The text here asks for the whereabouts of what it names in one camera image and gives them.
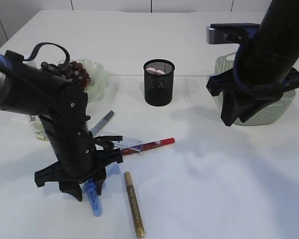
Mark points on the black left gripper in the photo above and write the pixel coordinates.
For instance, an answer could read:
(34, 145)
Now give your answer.
(71, 171)

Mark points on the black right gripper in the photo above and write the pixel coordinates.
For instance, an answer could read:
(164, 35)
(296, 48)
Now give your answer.
(247, 110)

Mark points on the blue capped scissors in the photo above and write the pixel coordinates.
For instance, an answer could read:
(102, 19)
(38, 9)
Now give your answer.
(91, 191)

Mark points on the clear plastic ruler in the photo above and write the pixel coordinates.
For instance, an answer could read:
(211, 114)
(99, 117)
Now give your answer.
(126, 142)

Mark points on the yellow tea bottle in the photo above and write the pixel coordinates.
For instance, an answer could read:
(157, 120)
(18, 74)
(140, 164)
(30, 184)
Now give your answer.
(37, 127)

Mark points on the pink capped scissors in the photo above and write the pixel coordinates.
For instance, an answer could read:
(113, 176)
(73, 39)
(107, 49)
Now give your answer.
(152, 70)

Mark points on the artificial red grape bunch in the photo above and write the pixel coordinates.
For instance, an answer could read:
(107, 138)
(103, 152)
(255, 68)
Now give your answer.
(74, 72)

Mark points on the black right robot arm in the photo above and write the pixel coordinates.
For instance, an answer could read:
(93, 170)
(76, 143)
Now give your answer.
(263, 68)

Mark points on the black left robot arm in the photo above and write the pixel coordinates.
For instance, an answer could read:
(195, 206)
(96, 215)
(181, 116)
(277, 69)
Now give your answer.
(61, 106)

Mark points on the green woven plastic basket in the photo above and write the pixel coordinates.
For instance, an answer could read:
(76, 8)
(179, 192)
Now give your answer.
(267, 115)

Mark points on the red marker pen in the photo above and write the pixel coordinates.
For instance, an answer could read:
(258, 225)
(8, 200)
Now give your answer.
(149, 146)

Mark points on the grey marker pen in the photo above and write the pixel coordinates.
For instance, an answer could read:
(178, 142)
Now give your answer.
(101, 123)

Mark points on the gold glitter marker pen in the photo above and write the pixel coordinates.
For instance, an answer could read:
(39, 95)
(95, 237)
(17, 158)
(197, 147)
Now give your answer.
(134, 207)

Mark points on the black mesh pen holder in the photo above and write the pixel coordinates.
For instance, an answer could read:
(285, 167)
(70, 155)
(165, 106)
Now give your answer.
(158, 89)

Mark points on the green scalloped glass plate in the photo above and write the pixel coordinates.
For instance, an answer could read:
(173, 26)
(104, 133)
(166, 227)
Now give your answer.
(96, 89)

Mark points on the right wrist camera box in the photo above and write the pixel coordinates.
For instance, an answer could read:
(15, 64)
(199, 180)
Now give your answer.
(230, 33)

